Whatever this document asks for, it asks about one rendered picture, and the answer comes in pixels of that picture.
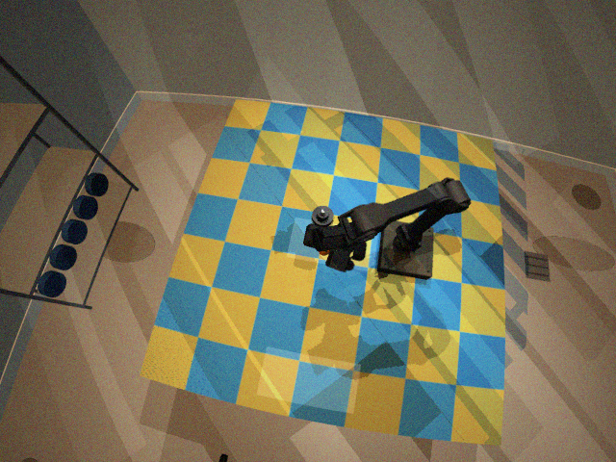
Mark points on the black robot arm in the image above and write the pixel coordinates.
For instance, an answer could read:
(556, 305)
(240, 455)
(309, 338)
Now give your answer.
(438, 200)

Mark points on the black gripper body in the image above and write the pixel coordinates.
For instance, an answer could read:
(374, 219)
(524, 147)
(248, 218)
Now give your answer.
(359, 251)

